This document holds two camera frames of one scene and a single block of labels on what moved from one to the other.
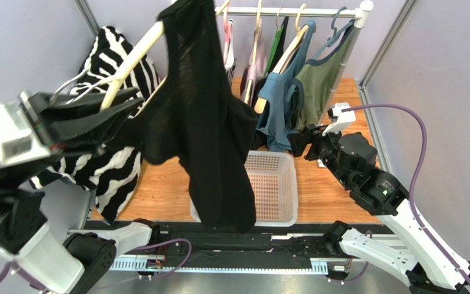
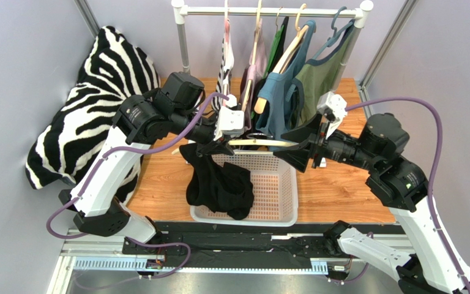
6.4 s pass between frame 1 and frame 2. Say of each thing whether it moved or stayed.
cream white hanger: moved
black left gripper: moved
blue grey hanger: stayed
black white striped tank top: moved
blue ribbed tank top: stayed
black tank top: moved
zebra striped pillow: stayed
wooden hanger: stayed
